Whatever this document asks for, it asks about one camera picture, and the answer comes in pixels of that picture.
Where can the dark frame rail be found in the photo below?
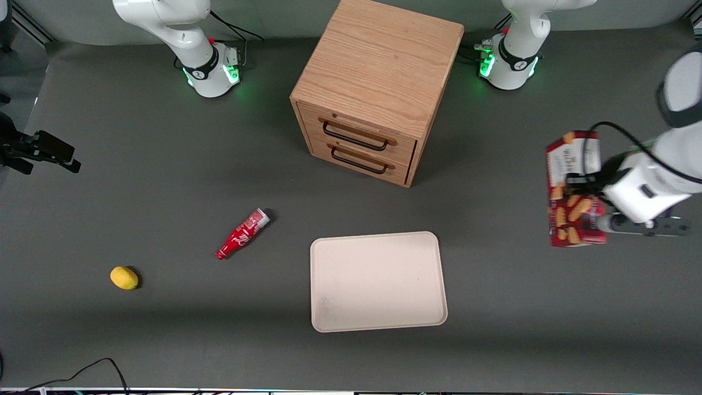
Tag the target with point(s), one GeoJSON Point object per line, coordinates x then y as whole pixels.
{"type": "Point", "coordinates": [692, 19]}
{"type": "Point", "coordinates": [33, 22]}

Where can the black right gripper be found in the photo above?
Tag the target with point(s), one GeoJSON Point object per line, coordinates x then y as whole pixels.
{"type": "Point", "coordinates": [21, 147]}

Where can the wooden drawer cabinet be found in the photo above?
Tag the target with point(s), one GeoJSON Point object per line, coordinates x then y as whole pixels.
{"type": "Point", "coordinates": [378, 60]}

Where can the wooden drawer front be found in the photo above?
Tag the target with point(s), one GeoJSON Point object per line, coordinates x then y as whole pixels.
{"type": "Point", "coordinates": [406, 149]}
{"type": "Point", "coordinates": [400, 174]}

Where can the cream rectangular tray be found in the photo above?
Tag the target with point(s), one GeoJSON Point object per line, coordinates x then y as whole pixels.
{"type": "Point", "coordinates": [378, 282]}

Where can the red soda bottle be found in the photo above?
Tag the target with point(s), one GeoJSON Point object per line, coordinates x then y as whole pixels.
{"type": "Point", "coordinates": [241, 235]}

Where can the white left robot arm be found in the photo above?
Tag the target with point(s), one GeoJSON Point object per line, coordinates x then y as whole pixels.
{"type": "Point", "coordinates": [641, 189]}

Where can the yellow lemon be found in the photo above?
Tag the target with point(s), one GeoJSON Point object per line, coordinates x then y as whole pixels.
{"type": "Point", "coordinates": [124, 277]}

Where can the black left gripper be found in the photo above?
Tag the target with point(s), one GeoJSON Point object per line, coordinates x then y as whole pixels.
{"type": "Point", "coordinates": [602, 179]}

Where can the red plaid cookie box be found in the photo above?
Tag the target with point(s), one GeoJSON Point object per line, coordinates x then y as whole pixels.
{"type": "Point", "coordinates": [570, 156]}

